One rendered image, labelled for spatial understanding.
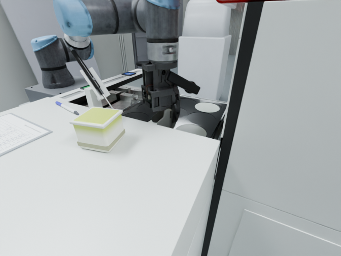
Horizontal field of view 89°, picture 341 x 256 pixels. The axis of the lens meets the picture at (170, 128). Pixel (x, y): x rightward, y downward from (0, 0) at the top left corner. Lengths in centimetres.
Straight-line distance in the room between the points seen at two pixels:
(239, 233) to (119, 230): 42
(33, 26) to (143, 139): 278
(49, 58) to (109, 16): 64
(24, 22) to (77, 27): 261
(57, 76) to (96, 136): 74
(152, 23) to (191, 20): 237
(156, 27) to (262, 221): 52
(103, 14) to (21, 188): 36
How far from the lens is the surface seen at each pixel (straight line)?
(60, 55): 107
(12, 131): 57
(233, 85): 35
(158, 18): 42
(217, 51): 264
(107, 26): 46
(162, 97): 45
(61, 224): 30
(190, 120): 62
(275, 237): 59
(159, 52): 43
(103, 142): 37
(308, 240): 58
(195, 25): 276
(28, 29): 303
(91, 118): 37
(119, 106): 80
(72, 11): 44
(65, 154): 42
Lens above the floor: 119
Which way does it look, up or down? 31 degrees down
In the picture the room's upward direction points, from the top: straight up
